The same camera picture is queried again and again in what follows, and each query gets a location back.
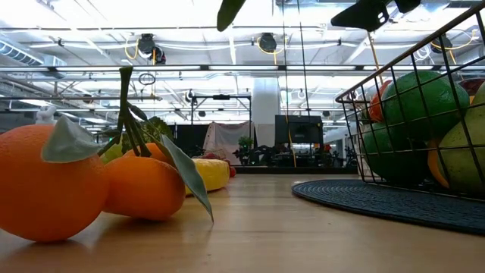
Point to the white figurine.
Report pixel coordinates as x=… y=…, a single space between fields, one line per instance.
x=46 y=115

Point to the small green potted plant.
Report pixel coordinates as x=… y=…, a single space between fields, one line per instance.
x=245 y=142

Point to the white building pillar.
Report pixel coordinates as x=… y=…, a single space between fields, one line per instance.
x=265 y=106

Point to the yellow orange mango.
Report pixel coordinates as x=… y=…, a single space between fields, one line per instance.
x=433 y=167

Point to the black monitor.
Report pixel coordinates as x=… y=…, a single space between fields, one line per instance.
x=299 y=129

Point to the dark red apple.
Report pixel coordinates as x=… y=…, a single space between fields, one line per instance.
x=473 y=85

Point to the round dark blue placemat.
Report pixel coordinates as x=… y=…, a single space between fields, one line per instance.
x=379 y=204

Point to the red grape bunch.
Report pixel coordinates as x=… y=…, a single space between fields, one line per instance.
x=232 y=171

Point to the dark green round fruit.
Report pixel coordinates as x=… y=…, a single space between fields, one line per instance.
x=390 y=163

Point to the black metal frame rig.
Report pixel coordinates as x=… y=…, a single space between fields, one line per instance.
x=221 y=97

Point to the small yellow-green fruit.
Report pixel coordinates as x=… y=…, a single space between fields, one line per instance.
x=113 y=153

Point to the dark green leafy plant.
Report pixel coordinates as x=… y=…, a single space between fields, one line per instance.
x=159 y=129

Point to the green pear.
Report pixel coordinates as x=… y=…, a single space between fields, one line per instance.
x=462 y=163

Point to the pale draped cloth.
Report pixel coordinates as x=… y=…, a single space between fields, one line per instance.
x=227 y=134

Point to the yellow banana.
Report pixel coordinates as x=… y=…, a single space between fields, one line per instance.
x=212 y=172

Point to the background black robot arm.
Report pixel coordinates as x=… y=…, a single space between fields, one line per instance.
x=261 y=155

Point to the ribbed ventilation duct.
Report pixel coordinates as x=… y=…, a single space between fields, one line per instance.
x=15 y=51

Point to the green cucumber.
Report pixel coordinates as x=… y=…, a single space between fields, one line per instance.
x=229 y=13

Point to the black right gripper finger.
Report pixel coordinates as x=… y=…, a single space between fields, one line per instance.
x=406 y=4
x=363 y=15

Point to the orange cluster with leafy stem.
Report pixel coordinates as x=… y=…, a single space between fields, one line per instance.
x=49 y=182

